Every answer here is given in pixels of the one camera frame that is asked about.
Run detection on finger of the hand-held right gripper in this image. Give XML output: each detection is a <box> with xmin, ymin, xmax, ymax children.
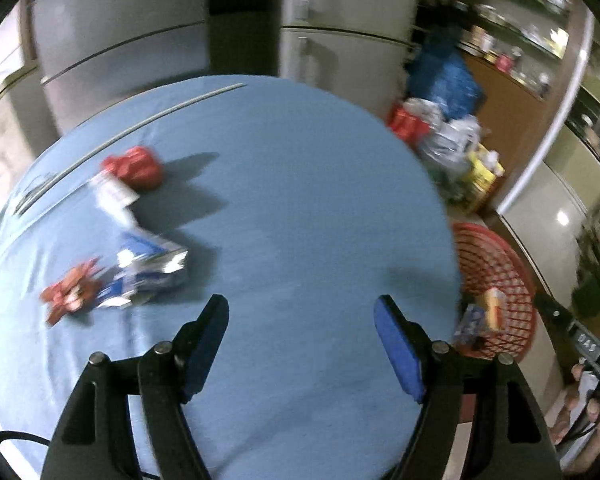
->
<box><xmin>532</xmin><ymin>290</ymin><xmax>577</xmax><ymax>330</ymax></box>

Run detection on white door frame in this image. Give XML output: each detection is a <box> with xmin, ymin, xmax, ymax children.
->
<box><xmin>497</xmin><ymin>5</ymin><xmax>597</xmax><ymax>216</ymax></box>

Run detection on red snack packet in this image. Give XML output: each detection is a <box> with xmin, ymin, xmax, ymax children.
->
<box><xmin>101</xmin><ymin>146</ymin><xmax>163</xmax><ymax>191</ymax></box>

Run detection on grey refrigerator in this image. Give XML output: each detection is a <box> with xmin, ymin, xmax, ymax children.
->
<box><xmin>279</xmin><ymin>0</ymin><xmax>423</xmax><ymax>121</ymax></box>

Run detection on yellow red carton box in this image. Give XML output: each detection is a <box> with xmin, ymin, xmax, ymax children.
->
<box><xmin>482</xmin><ymin>287</ymin><xmax>508</xmax><ymax>333</ymax></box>

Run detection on wooden shelf cabinet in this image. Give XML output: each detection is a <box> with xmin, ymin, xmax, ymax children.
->
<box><xmin>415</xmin><ymin>0</ymin><xmax>588</xmax><ymax>211</ymax></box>

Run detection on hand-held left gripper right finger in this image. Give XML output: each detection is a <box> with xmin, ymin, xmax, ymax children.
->
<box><xmin>373</xmin><ymin>295</ymin><xmax>563</xmax><ymax>480</ymax></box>

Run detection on small blue plastic bag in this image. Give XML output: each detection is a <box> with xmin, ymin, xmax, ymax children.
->
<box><xmin>452</xmin><ymin>305</ymin><xmax>487</xmax><ymax>343</ymax></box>

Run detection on red plastic basket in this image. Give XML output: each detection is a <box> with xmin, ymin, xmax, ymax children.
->
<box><xmin>450</xmin><ymin>222</ymin><xmax>538</xmax><ymax>361</ymax></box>

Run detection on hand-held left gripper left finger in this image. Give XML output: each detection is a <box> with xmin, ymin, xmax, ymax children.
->
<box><xmin>40</xmin><ymin>294</ymin><xmax>230</xmax><ymax>480</ymax></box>

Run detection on thin white rod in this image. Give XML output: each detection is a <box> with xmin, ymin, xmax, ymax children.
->
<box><xmin>15</xmin><ymin>82</ymin><xmax>246</xmax><ymax>211</ymax></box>

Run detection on red crumpled wrapper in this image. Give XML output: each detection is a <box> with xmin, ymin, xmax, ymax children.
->
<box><xmin>40</xmin><ymin>259</ymin><xmax>103</xmax><ymax>326</ymax></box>

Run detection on shelf jars and bottles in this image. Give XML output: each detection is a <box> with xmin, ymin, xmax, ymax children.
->
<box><xmin>445</xmin><ymin>0</ymin><xmax>573</xmax><ymax>96</ymax></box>

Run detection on large blue plastic bag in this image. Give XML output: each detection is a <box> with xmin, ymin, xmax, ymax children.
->
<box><xmin>407</xmin><ymin>42</ymin><xmax>483</xmax><ymax>118</ymax></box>

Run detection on yellow printed bag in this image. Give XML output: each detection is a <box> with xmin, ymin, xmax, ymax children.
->
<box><xmin>462</xmin><ymin>145</ymin><xmax>506</xmax><ymax>213</ymax></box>

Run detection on black cable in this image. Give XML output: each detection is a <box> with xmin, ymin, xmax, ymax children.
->
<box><xmin>0</xmin><ymin>429</ymin><xmax>53</xmax><ymax>453</ymax></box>

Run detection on grey cabinet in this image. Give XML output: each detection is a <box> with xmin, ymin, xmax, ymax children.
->
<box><xmin>27</xmin><ymin>0</ymin><xmax>212</xmax><ymax>133</ymax></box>

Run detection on white plastic bag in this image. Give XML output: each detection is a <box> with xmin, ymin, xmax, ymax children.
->
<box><xmin>415</xmin><ymin>100</ymin><xmax>483</xmax><ymax>161</ymax></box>

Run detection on red shopping bag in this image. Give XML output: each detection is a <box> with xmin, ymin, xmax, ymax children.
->
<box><xmin>387</xmin><ymin>102</ymin><xmax>431</xmax><ymax>141</ymax></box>

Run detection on blue silver foil packet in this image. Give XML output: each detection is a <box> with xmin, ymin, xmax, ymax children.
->
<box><xmin>92</xmin><ymin>230</ymin><xmax>190</xmax><ymax>308</ymax></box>

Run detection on white packet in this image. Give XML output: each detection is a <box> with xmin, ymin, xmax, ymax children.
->
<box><xmin>89</xmin><ymin>172</ymin><xmax>138</xmax><ymax>226</ymax></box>

